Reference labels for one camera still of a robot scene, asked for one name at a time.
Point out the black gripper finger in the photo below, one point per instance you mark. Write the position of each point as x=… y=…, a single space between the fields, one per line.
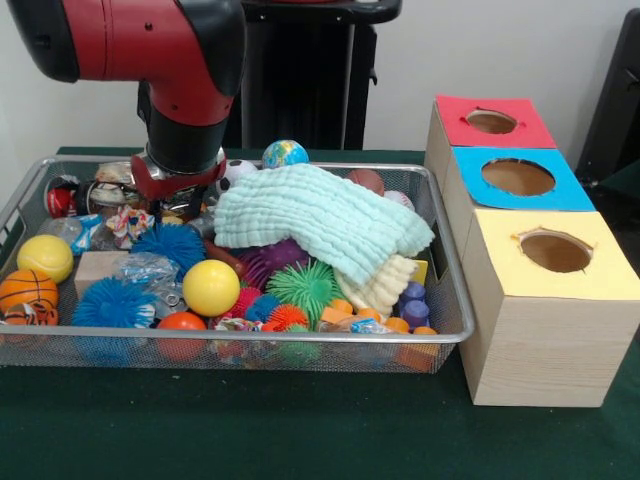
x=198 y=197
x=156 y=210

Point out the shallow clear mesh bin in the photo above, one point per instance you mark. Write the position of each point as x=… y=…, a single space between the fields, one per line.
x=250 y=350

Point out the globe print ball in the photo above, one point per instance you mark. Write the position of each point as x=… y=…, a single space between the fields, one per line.
x=285 y=154

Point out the green spiky ball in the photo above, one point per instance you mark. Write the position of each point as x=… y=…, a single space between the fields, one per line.
x=300 y=287

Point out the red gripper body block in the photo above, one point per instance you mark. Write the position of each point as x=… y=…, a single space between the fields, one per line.
x=175 y=185

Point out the yellow tennis ball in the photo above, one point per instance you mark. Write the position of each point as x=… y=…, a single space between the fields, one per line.
x=45 y=259

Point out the dark green table cloth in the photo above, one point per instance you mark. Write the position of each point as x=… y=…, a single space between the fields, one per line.
x=300 y=430

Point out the cream waffle cloth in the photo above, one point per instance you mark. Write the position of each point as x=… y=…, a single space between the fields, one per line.
x=385 y=285

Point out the orange basketball toy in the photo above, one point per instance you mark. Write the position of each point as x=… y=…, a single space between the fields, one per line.
x=27 y=291

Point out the mint green cloth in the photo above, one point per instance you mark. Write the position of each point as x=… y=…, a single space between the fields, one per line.
x=320 y=215

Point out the black upright stand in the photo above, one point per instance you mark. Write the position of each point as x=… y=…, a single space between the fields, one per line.
x=615 y=100

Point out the wooden three-hole box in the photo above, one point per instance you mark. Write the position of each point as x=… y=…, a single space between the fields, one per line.
x=540 y=350

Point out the blue spiky ball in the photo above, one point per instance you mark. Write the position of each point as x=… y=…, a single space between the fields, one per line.
x=112 y=302
x=167 y=245

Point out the black white soccer ball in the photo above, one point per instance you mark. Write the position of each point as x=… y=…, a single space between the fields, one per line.
x=239 y=172

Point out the smooth yellow ball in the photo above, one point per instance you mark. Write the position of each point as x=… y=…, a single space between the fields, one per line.
x=211 y=287

